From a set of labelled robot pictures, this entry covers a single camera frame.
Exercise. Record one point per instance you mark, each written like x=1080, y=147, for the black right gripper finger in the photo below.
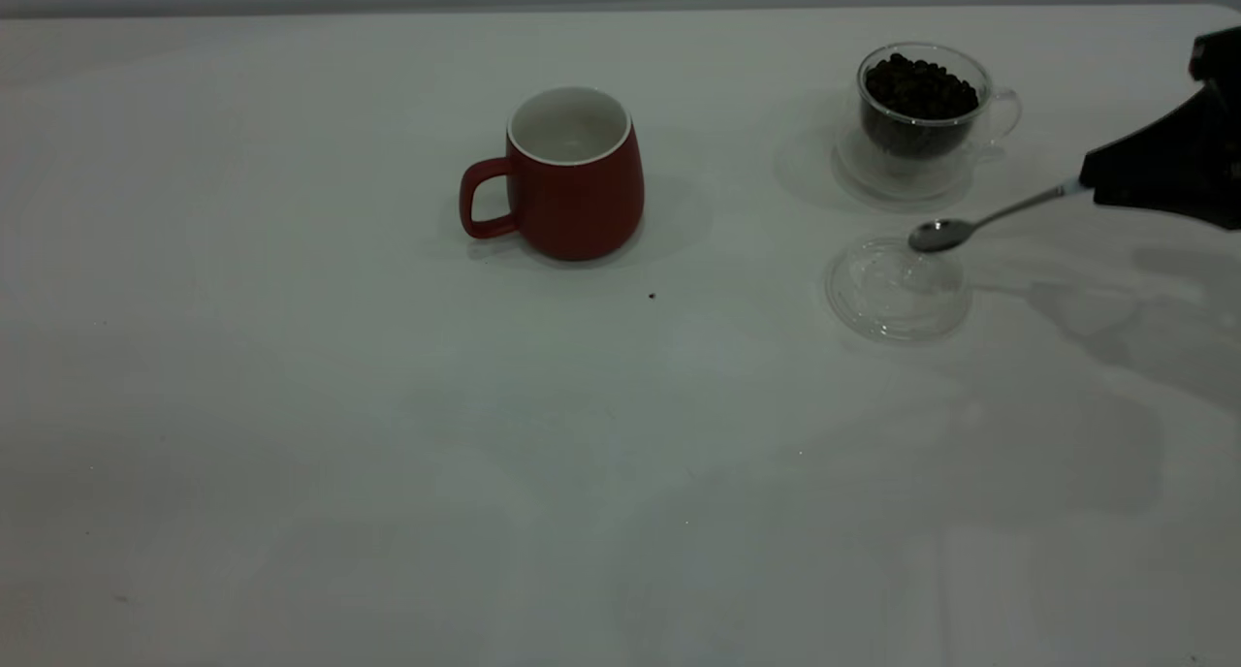
x=1202, y=209
x=1183, y=153

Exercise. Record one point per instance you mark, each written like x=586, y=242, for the red ceramic mug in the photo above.
x=582, y=206

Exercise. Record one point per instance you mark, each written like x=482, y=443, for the coffee beans pile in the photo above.
x=919, y=90

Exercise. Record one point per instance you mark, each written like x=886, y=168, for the clear glass cup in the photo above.
x=902, y=173

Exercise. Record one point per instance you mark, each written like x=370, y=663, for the clear glass saucer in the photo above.
x=892, y=303

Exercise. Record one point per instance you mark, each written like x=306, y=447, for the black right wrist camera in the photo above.
x=1220, y=54

